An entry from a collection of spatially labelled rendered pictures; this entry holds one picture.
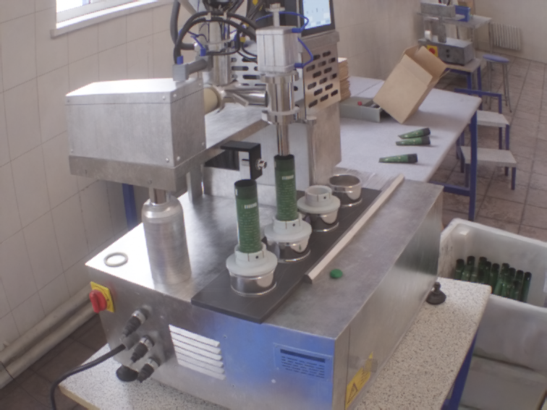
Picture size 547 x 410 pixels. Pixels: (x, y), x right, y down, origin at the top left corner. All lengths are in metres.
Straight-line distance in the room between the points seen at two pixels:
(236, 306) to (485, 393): 1.09
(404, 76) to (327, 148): 1.42
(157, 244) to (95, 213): 1.83
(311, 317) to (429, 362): 0.41
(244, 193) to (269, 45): 0.22
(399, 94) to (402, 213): 1.51
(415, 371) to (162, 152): 0.64
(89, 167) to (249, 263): 0.32
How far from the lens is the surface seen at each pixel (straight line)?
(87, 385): 1.25
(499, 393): 1.82
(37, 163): 2.48
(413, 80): 2.64
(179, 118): 0.90
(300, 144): 1.16
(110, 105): 0.96
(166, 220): 0.96
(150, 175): 0.94
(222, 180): 1.29
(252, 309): 0.91
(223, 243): 1.12
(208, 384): 1.07
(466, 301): 1.45
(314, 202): 1.10
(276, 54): 0.92
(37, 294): 2.60
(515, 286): 1.84
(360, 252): 1.07
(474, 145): 3.45
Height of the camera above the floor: 1.52
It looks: 25 degrees down
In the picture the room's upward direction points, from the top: 3 degrees counter-clockwise
